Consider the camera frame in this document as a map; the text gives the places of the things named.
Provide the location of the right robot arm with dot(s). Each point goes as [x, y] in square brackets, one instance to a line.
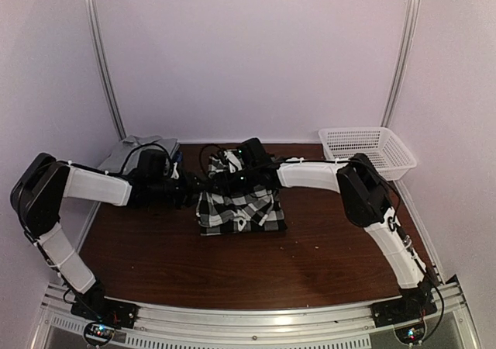
[366, 204]

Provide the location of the white plastic basket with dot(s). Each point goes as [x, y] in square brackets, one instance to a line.
[388, 154]

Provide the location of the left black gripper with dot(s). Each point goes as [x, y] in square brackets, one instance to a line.
[189, 188]

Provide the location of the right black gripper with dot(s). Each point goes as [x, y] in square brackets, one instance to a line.
[223, 181]

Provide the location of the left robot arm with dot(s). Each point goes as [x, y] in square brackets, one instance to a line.
[45, 189]

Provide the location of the left circuit board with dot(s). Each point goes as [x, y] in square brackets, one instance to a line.
[96, 333]

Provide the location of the black white checkered shirt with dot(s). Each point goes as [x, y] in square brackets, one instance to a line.
[256, 210]

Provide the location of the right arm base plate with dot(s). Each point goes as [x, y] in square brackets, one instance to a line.
[402, 310]

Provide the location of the folded grey shirt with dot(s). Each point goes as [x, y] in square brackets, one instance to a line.
[132, 146]

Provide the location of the left aluminium frame post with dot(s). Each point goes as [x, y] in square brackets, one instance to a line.
[103, 68]

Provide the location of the aluminium frame post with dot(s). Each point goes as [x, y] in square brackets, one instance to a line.
[408, 33]
[103, 68]

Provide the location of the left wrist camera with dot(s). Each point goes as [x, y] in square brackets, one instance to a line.
[153, 164]

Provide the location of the right aluminium frame post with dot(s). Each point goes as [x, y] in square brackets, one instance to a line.
[408, 33]

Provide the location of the folded blue plaid shirt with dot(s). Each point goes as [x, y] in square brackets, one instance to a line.
[176, 161]

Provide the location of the circuit board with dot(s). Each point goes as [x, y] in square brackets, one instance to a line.
[411, 334]
[96, 333]

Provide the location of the right circuit board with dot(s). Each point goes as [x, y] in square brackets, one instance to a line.
[411, 334]

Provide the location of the aluminium front rail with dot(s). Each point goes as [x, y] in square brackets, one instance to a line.
[343, 326]

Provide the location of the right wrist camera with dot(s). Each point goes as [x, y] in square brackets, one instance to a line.
[249, 154]

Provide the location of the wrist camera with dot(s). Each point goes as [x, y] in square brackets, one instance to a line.
[249, 154]
[153, 164]

